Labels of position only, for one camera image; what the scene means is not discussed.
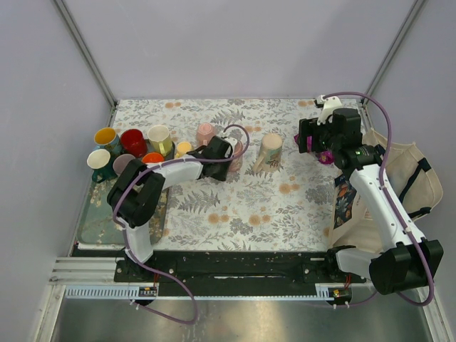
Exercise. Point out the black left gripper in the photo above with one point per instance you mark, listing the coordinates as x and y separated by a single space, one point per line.
222 176

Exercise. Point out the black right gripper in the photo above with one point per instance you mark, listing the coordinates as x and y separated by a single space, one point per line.
307 127

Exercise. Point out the pink floral mug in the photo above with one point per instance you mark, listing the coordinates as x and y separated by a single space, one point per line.
236 164

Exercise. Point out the cream floral mug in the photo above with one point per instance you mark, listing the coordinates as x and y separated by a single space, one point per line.
269 156

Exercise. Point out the orange mug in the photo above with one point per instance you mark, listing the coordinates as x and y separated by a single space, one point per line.
152 158

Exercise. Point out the light green faceted mug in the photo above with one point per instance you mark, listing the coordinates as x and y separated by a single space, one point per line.
159 138

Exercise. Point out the red mug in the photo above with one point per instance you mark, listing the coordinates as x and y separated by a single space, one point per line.
134 143

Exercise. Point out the lilac mug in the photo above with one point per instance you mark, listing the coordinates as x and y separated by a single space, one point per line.
121 162

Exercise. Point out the blue floral mug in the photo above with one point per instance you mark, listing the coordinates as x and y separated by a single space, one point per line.
108 139

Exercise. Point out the dark teal mug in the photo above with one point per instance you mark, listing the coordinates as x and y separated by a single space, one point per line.
101 163

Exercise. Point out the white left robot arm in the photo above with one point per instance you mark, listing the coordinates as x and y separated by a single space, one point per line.
137 192

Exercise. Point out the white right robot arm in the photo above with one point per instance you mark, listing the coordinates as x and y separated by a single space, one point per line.
408 260

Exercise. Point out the light pink ribbed mug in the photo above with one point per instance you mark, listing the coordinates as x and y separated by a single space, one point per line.
205 132

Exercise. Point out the yellow mug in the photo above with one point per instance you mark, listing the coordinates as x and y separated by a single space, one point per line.
182 148

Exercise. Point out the purple candy bag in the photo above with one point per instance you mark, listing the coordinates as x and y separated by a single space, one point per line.
325 158

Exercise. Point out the cream canvas tote bag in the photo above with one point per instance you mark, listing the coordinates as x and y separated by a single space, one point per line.
413 180

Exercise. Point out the green floral tray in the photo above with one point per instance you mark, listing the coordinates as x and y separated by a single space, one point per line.
96 228

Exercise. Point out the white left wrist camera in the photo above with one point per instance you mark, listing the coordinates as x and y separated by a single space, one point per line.
232 141

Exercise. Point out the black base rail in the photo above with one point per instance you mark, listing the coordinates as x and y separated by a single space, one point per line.
307 267

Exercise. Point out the white cable duct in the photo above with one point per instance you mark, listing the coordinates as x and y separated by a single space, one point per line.
111 292

